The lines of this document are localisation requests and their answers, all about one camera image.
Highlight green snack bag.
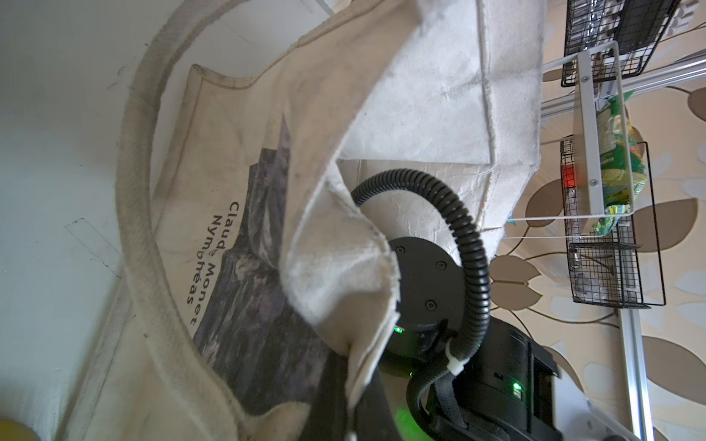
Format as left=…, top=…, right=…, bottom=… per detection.
left=593, top=92, right=647, bottom=236

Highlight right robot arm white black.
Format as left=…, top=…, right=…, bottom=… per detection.
left=351, top=168, right=632, bottom=440

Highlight black wire basket right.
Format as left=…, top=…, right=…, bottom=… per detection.
left=560, top=1, right=678, bottom=310

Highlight white wooden two-tier shelf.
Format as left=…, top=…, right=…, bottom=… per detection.
left=507, top=42, right=635, bottom=237

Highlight white canvas tote bag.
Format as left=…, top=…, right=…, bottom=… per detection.
left=64, top=1, right=547, bottom=440

